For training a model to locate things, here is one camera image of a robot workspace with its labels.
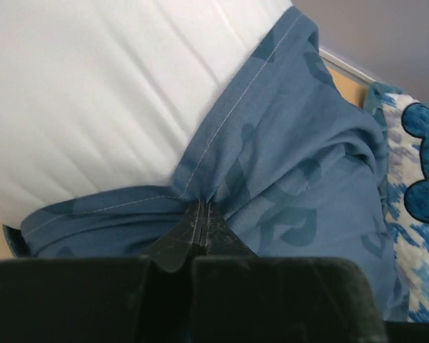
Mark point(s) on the blue letter-print pillowcase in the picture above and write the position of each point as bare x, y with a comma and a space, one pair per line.
293, 168

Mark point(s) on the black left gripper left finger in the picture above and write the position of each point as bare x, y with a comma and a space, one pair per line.
146, 298

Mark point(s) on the aluminium front rail frame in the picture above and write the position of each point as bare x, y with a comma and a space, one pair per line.
342, 67

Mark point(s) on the white pillow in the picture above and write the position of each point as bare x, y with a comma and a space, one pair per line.
101, 95

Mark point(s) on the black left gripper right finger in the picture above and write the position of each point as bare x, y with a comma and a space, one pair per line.
240, 297

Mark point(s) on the blue houndstooth bear pillow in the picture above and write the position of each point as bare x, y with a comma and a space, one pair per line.
405, 199

